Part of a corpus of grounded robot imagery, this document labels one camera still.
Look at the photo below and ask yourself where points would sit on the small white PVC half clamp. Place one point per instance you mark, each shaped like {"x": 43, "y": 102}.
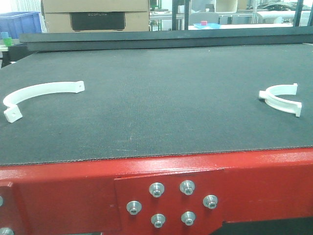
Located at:
{"x": 270, "y": 96}

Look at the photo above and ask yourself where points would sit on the large white PVC half clamp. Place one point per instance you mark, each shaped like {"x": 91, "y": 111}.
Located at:
{"x": 11, "y": 101}

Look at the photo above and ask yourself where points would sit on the black conveyor mat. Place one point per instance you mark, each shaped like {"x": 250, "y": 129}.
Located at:
{"x": 156, "y": 102}

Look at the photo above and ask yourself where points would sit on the silver bolt top left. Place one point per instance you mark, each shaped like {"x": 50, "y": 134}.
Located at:
{"x": 156, "y": 189}

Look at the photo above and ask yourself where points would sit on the silver bolt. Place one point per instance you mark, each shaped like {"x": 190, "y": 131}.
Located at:
{"x": 187, "y": 187}
{"x": 188, "y": 218}
{"x": 158, "y": 220}
{"x": 210, "y": 201}
{"x": 134, "y": 207}
{"x": 156, "y": 189}

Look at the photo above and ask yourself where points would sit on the silver bolt top right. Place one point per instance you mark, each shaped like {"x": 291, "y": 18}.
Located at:
{"x": 187, "y": 187}

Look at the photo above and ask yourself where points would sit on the silver bolt far left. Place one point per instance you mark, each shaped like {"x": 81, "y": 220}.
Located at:
{"x": 134, "y": 207}

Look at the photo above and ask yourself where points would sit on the silver bolt far right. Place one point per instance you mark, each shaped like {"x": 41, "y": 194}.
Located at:
{"x": 210, "y": 201}

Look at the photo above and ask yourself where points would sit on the silver bolt bottom left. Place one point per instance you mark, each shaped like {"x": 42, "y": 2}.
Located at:
{"x": 158, "y": 220}

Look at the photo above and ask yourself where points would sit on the blue tray with pink cube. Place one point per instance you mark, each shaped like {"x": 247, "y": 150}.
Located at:
{"x": 206, "y": 25}

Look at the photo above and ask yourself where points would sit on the silver bolt bottom right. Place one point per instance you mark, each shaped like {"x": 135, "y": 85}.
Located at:
{"x": 188, "y": 218}

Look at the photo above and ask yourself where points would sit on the cardboard box with black print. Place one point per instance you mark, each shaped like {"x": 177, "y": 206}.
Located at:
{"x": 64, "y": 16}

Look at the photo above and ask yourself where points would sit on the dark board at table end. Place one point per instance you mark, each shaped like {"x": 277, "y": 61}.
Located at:
{"x": 81, "y": 41}

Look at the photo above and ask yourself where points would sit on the green plastic cup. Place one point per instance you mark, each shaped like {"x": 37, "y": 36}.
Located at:
{"x": 7, "y": 41}

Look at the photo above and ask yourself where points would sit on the blue plastic crate background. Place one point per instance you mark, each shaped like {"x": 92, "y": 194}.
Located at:
{"x": 16, "y": 23}

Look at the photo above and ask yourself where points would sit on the red metal frame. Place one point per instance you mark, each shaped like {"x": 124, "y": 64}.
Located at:
{"x": 86, "y": 197}

